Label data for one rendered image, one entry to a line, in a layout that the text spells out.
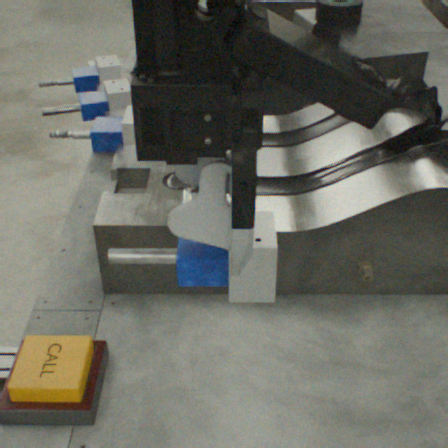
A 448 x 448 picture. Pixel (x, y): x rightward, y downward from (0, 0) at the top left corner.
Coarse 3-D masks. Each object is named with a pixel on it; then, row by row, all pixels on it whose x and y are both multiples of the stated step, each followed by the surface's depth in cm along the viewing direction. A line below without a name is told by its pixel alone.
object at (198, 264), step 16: (256, 224) 47; (272, 224) 47; (192, 240) 47; (256, 240) 45; (272, 240) 45; (112, 256) 47; (128, 256) 47; (144, 256) 47; (160, 256) 47; (176, 256) 46; (192, 256) 46; (208, 256) 46; (224, 256) 45; (256, 256) 45; (272, 256) 45; (192, 272) 46; (208, 272) 46; (224, 272) 46; (256, 272) 45; (272, 272) 45; (240, 288) 46; (256, 288) 46; (272, 288) 46
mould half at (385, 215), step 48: (336, 144) 69; (336, 192) 62; (384, 192) 58; (432, 192) 56; (96, 240) 60; (144, 240) 59; (288, 240) 59; (336, 240) 59; (384, 240) 59; (432, 240) 59; (144, 288) 63; (192, 288) 63; (288, 288) 63; (336, 288) 63; (384, 288) 63; (432, 288) 63
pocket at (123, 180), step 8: (120, 168) 67; (128, 168) 67; (136, 168) 67; (144, 168) 67; (112, 176) 68; (120, 176) 68; (128, 176) 68; (136, 176) 68; (144, 176) 68; (112, 184) 67; (120, 184) 69; (128, 184) 69; (136, 184) 69; (144, 184) 69; (112, 192) 66; (120, 192) 68; (128, 192) 68; (136, 192) 68; (144, 192) 68
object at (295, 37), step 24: (240, 0) 38; (240, 24) 35; (264, 24) 36; (288, 24) 38; (240, 48) 36; (264, 48) 36; (288, 48) 36; (312, 48) 37; (336, 48) 40; (264, 72) 37; (288, 72) 37; (312, 72) 36; (336, 72) 37; (360, 72) 38; (312, 96) 38; (336, 96) 38; (360, 96) 37; (384, 96) 38; (360, 120) 39
